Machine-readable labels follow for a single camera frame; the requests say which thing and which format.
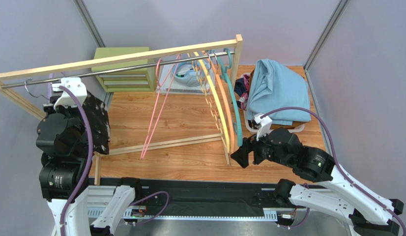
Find brown trousers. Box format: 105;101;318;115
248;69;305;129

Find pink camouflage trousers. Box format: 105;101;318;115
238;73;250;110

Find light blue trousers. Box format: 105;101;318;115
245;59;310;119

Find orange clothes hanger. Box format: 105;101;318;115
203;51;236;155

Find yellow clothes hanger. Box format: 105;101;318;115
192;59;231;154

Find teal clothes hanger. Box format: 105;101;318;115
209;50;243;147

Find pink clothes hanger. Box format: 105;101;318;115
139;54;182;160

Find black white patterned trousers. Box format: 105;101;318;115
83;91;111;155

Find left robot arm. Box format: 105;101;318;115
36;104;142;236

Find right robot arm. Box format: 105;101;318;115
232;128;404;236

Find white plastic laundry basket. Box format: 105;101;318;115
244;73;306;134

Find light blue headphones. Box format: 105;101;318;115
172;61;200;87

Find white notebook stack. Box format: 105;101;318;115
156;64;203;95

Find green box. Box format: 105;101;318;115
91;47;156;92

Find steel hanging rod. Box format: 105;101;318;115
0;51;235;89

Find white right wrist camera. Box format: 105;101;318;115
253;113;272;141

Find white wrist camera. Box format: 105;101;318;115
253;113;272;141
52;77;87;110

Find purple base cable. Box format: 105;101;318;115
124;191;170;227

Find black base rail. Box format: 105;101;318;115
80;177;308;221

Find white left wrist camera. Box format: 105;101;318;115
52;77;87;110

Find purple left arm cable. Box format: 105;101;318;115
58;86;94;236

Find wooden clothes rack frame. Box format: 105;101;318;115
0;34;243;186

